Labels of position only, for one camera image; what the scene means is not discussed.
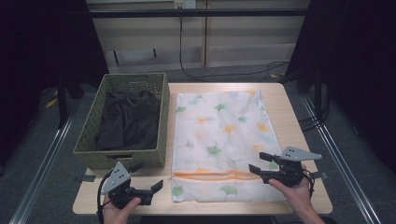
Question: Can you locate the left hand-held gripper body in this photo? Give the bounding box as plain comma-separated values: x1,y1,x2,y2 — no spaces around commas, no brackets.
101,161,153,209

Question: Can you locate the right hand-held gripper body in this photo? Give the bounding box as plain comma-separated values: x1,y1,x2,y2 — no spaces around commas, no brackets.
261,146,323,188

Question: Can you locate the black cloth garment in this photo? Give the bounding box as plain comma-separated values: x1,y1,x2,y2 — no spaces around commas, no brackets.
95,90,163,152

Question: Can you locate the white leaf-print mesh laundry bag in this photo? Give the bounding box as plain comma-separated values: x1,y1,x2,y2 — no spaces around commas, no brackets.
170,89,288,203

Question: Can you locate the green woven basket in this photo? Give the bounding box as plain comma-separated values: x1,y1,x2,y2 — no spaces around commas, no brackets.
73,72,171,171

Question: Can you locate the person's right hand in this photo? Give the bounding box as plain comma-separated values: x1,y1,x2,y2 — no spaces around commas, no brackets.
268,164,313,216

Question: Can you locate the person's left hand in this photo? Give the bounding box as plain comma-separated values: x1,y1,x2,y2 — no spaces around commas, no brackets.
102,196,143,224

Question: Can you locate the grey tape piece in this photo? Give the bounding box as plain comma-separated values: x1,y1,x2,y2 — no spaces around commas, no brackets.
311,171,329,181
74,175,97,184

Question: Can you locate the black metal stand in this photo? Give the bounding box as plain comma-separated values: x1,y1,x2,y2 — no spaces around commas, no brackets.
55,73,70,131
313,69,324,123

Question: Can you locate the yellow floor tape strip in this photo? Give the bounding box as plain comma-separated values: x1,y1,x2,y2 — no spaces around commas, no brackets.
44,97,59,109

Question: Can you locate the dark curtain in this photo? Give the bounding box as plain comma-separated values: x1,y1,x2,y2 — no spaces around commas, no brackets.
284,0,396,175
0,0,109,171

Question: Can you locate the black horizontal bar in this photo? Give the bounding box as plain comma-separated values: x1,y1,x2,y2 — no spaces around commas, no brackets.
88,8,310,19

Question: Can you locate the left hand-held gripper black cable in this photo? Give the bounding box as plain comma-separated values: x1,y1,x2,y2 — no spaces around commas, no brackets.
95,172,114,224

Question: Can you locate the hand-held gripper black cable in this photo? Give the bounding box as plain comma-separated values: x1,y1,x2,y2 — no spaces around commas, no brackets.
302,168,316,198
95,172,114,224

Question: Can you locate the right hand-held gripper black cable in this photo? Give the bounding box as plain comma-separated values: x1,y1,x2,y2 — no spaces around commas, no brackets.
302,168,316,198

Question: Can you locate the metal floor rail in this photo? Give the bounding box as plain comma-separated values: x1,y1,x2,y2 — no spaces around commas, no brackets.
299,92,383,224
8,116,77,224

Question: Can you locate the bundle of black floor cables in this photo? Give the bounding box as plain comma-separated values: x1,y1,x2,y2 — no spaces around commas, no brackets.
297,91,332,133

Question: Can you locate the black wall cable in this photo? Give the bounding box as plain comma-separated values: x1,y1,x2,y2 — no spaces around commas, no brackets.
178,16,291,83

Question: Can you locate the white wall power outlet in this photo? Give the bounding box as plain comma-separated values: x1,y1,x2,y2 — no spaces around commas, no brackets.
173,0,197,10

